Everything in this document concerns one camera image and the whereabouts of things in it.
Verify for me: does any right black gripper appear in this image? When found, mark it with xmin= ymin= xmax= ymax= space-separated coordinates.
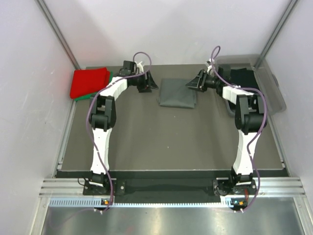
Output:
xmin=185 ymin=70 xmax=220 ymax=93

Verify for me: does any slotted grey cable duct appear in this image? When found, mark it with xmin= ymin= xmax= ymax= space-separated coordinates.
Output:
xmin=48 ymin=196 xmax=247 ymax=208

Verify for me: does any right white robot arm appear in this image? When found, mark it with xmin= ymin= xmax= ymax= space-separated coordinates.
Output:
xmin=186 ymin=65 xmax=267 ymax=196

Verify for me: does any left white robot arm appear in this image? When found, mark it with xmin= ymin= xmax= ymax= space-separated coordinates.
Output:
xmin=85 ymin=61 xmax=158 ymax=195

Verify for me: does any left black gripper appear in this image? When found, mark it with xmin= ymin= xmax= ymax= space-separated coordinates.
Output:
xmin=131 ymin=70 xmax=158 ymax=93

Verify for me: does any grey t shirt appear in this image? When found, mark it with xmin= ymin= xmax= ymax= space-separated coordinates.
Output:
xmin=157 ymin=78 xmax=197 ymax=109

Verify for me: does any green folded t shirt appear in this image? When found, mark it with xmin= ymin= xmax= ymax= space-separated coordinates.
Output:
xmin=73 ymin=70 xmax=113 ymax=101

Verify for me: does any clear plastic bin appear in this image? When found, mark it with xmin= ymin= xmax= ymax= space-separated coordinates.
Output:
xmin=215 ymin=54 xmax=286 ymax=116

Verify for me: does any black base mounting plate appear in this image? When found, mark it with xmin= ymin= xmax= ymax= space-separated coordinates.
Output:
xmin=83 ymin=178 xmax=257 ymax=203

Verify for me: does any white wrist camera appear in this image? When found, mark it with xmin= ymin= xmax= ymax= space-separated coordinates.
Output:
xmin=205 ymin=59 xmax=215 ymax=76
xmin=134 ymin=61 xmax=144 ymax=74

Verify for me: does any right aluminium frame post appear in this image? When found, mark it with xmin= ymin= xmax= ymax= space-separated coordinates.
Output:
xmin=253 ymin=0 xmax=299 ymax=70

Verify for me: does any red folded t shirt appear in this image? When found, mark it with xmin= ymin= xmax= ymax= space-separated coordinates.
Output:
xmin=69 ymin=68 xmax=111 ymax=100

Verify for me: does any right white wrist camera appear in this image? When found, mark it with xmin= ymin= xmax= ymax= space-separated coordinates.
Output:
xmin=205 ymin=59 xmax=215 ymax=76

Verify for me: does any aluminium frame post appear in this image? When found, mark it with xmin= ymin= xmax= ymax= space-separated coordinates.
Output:
xmin=35 ymin=0 xmax=81 ymax=70
xmin=253 ymin=0 xmax=299 ymax=70

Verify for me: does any left aluminium frame post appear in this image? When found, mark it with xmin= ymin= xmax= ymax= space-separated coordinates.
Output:
xmin=35 ymin=0 xmax=81 ymax=70

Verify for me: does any black t shirt in bin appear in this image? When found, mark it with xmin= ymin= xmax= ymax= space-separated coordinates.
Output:
xmin=230 ymin=69 xmax=259 ymax=89

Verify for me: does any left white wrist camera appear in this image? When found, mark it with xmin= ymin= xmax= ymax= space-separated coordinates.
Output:
xmin=134 ymin=61 xmax=144 ymax=74

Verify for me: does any aluminium front rail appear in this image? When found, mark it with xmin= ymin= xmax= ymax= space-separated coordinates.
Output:
xmin=39 ymin=177 xmax=306 ymax=197

